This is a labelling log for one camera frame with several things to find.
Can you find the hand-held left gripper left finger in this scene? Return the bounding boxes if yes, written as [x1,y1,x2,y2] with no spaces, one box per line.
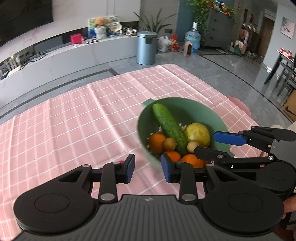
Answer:
[59,153,136,202]

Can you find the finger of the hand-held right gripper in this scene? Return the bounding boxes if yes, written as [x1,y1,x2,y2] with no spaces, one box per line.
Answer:
[214,126,296,154]
[194,146,278,170]

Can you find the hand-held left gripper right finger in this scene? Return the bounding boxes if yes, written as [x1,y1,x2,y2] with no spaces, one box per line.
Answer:
[161,153,253,202]

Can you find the orange mandarin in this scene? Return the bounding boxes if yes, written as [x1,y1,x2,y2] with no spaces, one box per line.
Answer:
[163,151,181,163]
[149,133,167,154]
[181,153,205,168]

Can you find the small brown kiwi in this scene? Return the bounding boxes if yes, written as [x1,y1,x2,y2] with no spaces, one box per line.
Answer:
[187,140,200,154]
[163,137,177,151]

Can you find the green plastic colander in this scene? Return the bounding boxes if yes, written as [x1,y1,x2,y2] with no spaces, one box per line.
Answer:
[137,97,234,172]

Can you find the green cucumber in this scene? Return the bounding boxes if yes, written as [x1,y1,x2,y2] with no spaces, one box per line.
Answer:
[152,103,189,156]

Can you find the person's right hand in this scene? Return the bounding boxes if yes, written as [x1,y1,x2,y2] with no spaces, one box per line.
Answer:
[282,195,296,218]

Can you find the pink round stool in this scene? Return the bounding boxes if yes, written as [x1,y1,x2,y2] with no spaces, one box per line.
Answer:
[225,95,251,116]

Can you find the large cardboard box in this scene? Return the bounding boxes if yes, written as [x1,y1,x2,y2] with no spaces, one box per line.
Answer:
[282,90,296,122]

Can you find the pink checked tablecloth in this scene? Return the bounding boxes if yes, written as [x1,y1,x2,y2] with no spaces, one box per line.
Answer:
[0,64,269,239]

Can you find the dark dining chair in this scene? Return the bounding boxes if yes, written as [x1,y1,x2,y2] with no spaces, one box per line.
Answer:
[264,49,296,105]

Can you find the blue water jug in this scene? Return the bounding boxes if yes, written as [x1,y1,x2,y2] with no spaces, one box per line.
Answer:
[184,22,200,54]

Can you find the red gift bag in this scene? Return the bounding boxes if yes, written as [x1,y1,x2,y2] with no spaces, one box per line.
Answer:
[170,34,179,51]

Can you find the grey chest of drawers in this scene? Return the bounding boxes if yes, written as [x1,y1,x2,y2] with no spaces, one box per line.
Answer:
[205,8,235,50]

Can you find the white plastic bag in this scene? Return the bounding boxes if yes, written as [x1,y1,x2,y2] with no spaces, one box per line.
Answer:
[157,35,170,53]

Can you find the grey-blue pedal bin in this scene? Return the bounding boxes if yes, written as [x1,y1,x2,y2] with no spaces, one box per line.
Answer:
[136,31,158,65]

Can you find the white long media console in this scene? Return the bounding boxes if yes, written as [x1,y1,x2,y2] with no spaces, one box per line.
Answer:
[0,35,139,102]

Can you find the trailing ivy plant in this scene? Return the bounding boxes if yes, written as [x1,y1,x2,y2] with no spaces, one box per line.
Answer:
[185,0,215,33]

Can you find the green spiky-leaf plant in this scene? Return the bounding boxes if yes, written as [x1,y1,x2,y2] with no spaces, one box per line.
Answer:
[133,8,176,35]

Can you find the round paper fan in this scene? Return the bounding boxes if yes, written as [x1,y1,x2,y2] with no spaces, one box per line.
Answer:
[109,22,122,33]

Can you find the teddy bear bouquet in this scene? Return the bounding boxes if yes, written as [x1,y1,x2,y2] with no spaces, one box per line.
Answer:
[94,17,110,40]

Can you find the white wifi router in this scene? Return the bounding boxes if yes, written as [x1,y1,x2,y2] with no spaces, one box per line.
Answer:
[3,56,21,70]

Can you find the framed wall picture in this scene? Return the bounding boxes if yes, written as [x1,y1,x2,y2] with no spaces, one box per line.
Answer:
[281,17,296,40]

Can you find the black wall television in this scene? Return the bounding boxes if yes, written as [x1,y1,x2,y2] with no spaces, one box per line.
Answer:
[0,0,53,48]

